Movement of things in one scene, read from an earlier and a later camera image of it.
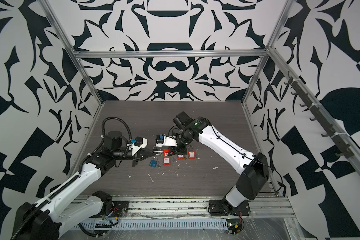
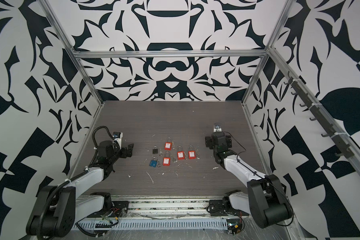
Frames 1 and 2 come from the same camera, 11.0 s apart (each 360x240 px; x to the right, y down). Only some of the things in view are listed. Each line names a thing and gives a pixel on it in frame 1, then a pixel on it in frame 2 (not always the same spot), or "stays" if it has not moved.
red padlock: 191,154 stays
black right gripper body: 181,148 to 209,140
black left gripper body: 136,158 to 123,153
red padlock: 166,152 to 168,145
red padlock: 167,161 stays
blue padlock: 153,162 stays
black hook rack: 319,116 stays
